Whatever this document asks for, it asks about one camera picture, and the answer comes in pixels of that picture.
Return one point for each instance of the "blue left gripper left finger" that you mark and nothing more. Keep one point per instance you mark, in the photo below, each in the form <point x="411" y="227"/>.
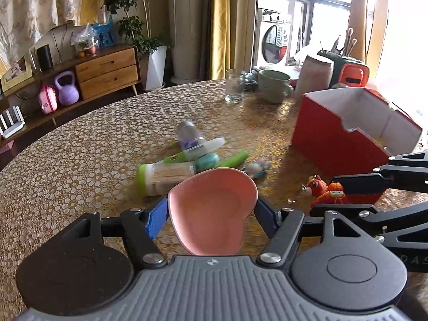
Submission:
<point x="155" y="218"/>

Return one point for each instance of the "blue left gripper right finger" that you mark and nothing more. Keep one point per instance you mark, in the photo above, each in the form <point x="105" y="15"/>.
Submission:
<point x="267" y="216"/>

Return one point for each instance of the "toothpick jar green cap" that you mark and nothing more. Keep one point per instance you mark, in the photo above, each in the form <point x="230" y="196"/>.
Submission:
<point x="158" y="179"/>

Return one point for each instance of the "small white blue figurine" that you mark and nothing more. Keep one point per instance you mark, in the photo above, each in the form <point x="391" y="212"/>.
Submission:
<point x="257" y="169"/>

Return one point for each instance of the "pink heart dish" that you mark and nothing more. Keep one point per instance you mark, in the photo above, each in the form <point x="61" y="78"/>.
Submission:
<point x="209" y="210"/>

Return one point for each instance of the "orange plush keychain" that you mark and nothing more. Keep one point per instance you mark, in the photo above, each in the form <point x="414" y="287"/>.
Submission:
<point x="323" y="193"/>

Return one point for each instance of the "green cylinder tube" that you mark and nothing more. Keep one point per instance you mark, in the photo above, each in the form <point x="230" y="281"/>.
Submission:
<point x="235" y="160"/>

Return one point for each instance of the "teal egg ball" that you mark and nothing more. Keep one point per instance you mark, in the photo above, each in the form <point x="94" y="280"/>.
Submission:
<point x="206" y="162"/>

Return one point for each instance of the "white green tube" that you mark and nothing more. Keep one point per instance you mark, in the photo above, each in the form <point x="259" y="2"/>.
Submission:
<point x="196" y="152"/>

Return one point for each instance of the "red white cardboard box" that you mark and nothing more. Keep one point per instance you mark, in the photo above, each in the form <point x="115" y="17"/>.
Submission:
<point x="351" y="131"/>

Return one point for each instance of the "green ceramic mug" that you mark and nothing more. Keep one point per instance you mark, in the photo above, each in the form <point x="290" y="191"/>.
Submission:
<point x="274" y="86"/>

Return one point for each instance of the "clear drinking glass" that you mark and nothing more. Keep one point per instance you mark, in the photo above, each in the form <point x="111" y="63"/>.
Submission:
<point x="234" y="86"/>

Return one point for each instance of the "purple kettlebell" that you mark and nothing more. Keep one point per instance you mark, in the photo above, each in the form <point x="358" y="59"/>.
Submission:
<point x="67" y="94"/>

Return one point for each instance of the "wooden sideboard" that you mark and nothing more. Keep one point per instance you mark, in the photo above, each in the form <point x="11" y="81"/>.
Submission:
<point x="103" y="73"/>

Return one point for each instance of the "white router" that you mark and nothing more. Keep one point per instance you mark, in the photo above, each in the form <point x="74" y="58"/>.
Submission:
<point x="12" y="121"/>

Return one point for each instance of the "yellow curtain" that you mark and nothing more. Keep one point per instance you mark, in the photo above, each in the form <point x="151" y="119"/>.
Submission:
<point x="220" y="38"/>

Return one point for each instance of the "washing machine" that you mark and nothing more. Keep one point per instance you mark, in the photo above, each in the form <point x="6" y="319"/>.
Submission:
<point x="273" y="31"/>

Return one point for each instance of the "plastic bag with fruit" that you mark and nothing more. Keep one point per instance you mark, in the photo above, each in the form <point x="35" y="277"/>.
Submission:
<point x="85" y="41"/>

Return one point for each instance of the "black speaker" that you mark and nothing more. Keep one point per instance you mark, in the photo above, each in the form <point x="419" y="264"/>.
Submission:
<point x="45" y="58"/>

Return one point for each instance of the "white planter with plant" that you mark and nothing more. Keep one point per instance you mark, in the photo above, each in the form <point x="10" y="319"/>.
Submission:
<point x="135" y="27"/>

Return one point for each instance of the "floral cloth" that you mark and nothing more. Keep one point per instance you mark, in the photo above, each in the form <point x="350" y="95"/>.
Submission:
<point x="25" y="22"/>

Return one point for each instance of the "picture frame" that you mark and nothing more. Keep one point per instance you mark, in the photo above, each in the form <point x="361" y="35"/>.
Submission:
<point x="19" y="72"/>

